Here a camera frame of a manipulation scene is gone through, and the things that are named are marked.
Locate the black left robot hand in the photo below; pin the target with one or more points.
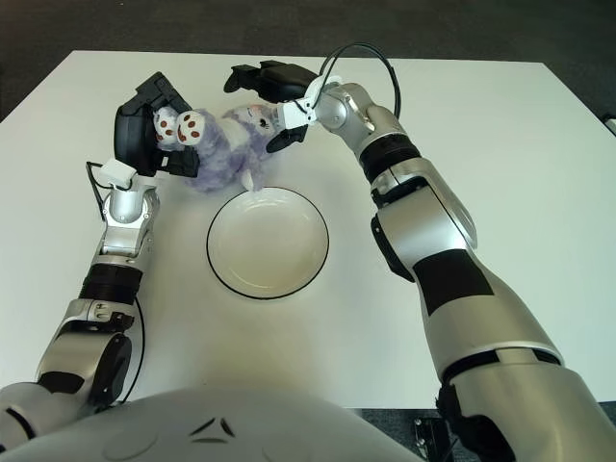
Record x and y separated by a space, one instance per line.
132 139

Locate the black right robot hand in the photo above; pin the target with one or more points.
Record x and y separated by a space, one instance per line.
284 82

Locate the purple plush bunny doll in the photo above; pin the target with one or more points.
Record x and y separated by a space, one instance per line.
221 154

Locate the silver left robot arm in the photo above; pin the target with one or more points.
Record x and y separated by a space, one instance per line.
122 204

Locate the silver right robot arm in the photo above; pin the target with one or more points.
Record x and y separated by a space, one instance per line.
433 231

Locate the white plate with black rim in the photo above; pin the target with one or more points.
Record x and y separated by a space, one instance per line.
267 245

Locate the grey robot torso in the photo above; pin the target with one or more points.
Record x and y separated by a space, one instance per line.
207 433

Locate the white neighbouring table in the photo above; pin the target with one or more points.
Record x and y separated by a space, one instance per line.
611 126

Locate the black bracket under table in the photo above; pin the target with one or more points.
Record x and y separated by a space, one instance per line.
428 433

